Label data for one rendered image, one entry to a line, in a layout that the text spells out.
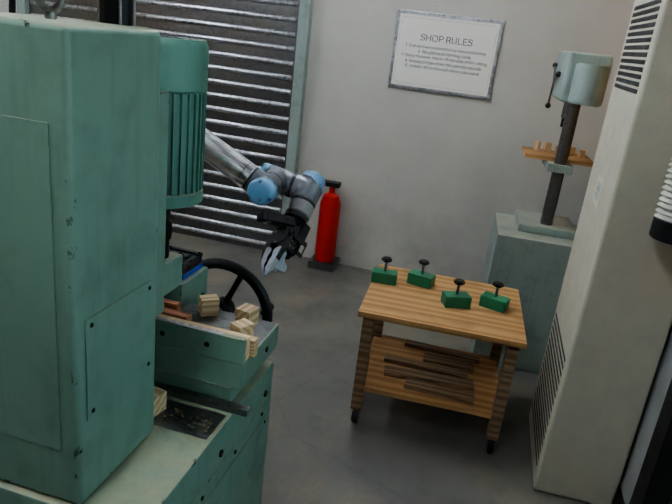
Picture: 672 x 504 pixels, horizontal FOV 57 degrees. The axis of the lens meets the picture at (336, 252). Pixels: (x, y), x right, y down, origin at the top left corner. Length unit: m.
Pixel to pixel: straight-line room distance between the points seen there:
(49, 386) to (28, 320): 0.11
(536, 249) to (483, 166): 1.07
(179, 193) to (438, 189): 3.08
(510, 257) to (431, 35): 1.55
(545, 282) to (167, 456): 2.38
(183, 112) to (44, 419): 0.56
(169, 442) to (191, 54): 0.71
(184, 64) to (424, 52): 2.99
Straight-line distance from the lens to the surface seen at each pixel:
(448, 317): 2.54
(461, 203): 4.16
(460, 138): 4.09
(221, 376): 1.32
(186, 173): 1.21
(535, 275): 3.23
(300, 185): 1.84
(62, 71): 0.86
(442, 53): 4.05
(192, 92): 1.19
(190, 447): 1.23
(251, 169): 1.74
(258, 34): 4.31
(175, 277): 1.35
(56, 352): 0.99
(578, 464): 2.57
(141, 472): 1.19
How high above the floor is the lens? 1.55
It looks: 20 degrees down
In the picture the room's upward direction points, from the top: 7 degrees clockwise
